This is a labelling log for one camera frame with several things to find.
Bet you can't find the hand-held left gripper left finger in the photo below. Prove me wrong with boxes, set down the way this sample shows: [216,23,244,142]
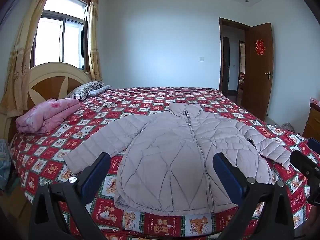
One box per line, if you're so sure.
[29,152,112,240]

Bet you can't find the window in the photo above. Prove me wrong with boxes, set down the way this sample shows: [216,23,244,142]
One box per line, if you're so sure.
[34,0,92,74]

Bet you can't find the red paper door decoration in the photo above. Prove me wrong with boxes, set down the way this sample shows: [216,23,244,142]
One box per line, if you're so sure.
[255,39,265,55]

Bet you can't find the brown wooden door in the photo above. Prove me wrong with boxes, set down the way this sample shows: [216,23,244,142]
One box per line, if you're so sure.
[241,23,273,122]

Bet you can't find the cream and wood headboard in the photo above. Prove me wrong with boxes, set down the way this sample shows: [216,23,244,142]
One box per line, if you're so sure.
[0,62,92,143]

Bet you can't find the wooden cabinet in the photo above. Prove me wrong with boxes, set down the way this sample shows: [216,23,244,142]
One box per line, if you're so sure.
[302,102,320,140]

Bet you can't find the red bear printed bed sheet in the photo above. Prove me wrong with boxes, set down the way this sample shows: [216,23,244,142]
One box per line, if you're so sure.
[10,86,320,240]

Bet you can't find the folded pink quilt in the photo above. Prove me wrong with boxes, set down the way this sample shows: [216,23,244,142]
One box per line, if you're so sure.
[15,98,81,134]

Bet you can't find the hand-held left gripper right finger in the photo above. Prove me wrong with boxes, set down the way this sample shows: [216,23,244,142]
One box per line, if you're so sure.
[212,152,295,240]

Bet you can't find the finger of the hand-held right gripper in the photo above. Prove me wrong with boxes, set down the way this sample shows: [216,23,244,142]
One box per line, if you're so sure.
[289,149,320,205]
[307,137,320,153]

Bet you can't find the dark hallway door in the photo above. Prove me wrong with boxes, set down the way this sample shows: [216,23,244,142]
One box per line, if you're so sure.
[222,37,230,90]

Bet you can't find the pale lilac quilted jacket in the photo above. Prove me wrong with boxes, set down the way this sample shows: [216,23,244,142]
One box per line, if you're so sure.
[64,102,292,217]

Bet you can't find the yellow embroidered curtain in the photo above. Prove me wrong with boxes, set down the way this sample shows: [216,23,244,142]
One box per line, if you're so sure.
[0,0,58,118]
[86,0,103,82]

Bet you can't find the brown door frame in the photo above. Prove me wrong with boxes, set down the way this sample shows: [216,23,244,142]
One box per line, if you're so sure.
[219,17,252,98]

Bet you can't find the striped pillow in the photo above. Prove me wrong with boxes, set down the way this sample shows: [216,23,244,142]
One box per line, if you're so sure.
[67,81,112,99]

